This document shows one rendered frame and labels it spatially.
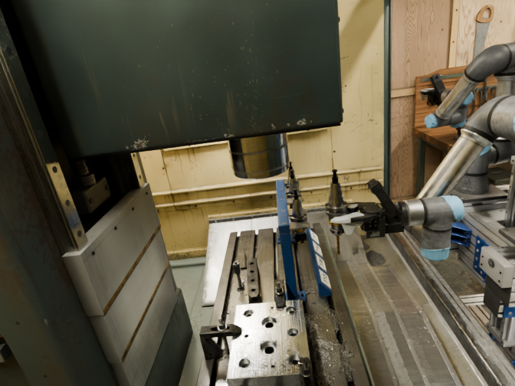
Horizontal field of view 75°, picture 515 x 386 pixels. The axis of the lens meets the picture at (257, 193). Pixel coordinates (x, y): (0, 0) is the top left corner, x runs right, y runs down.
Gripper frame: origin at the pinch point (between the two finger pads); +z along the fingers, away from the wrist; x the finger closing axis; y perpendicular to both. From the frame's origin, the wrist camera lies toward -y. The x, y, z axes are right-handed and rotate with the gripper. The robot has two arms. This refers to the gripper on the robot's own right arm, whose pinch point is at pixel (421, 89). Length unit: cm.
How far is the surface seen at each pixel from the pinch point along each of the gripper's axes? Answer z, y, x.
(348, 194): -11, 44, -62
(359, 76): -13, -21, -46
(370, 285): -68, 61, -84
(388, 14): -18, -46, -28
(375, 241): -24, 73, -56
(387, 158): -17.5, 26.7, -37.9
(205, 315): -44, 62, -162
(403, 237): -47, 59, -52
